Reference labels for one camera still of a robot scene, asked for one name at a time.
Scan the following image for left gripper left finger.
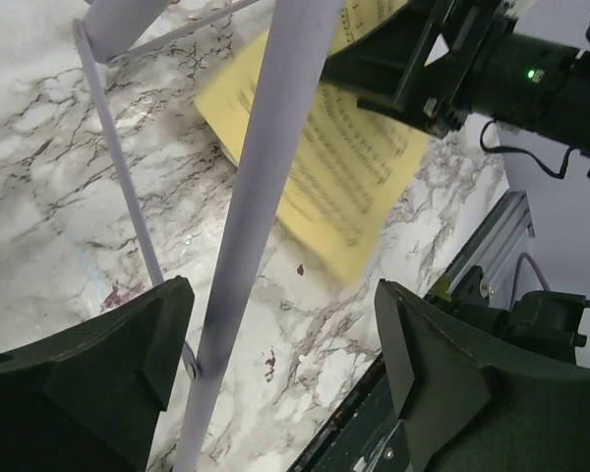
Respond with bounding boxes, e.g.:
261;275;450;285
0;276;195;471

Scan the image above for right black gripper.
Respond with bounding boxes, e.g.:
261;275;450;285
322;1;590;138

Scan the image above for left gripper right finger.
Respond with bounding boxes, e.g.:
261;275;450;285
375;280;590;471

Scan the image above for lilac perforated music stand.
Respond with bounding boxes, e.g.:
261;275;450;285
73;1;342;471

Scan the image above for yellow sheet music page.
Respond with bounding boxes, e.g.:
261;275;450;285
193;0;431;285

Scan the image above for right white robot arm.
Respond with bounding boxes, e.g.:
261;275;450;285
322;0;590;178

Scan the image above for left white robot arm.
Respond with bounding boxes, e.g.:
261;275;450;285
0;266;590;471

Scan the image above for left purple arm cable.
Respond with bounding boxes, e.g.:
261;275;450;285
509;253;552;311

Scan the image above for aluminium extrusion rail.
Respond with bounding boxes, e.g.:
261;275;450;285
428;191;532;298

